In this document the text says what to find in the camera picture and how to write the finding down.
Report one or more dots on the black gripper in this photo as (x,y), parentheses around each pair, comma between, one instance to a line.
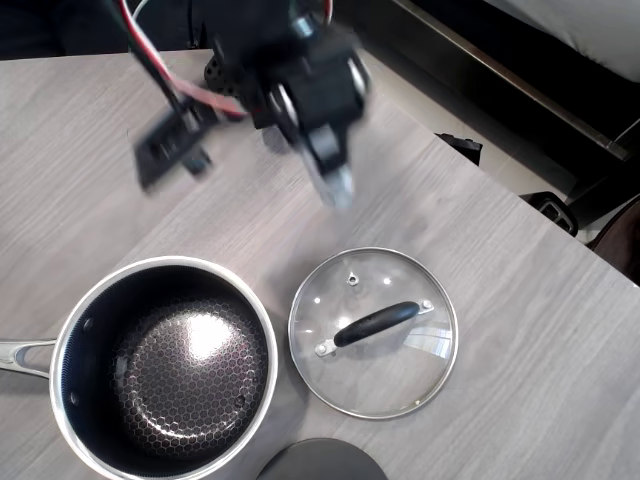
(326,146)

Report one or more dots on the black perforated arm base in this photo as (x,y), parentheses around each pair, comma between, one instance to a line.
(220,75)

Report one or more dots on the black table clamp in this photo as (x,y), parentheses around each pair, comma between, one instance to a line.
(552,210)
(462,146)

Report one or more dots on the dark grey round disc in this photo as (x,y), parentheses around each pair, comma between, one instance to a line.
(320,462)

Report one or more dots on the white cushion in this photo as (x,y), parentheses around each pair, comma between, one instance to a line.
(590,30)

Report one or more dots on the dark brown chair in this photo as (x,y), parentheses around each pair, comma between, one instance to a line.
(625,240)

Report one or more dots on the dark furniture frame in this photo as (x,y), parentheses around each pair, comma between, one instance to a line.
(500,55)

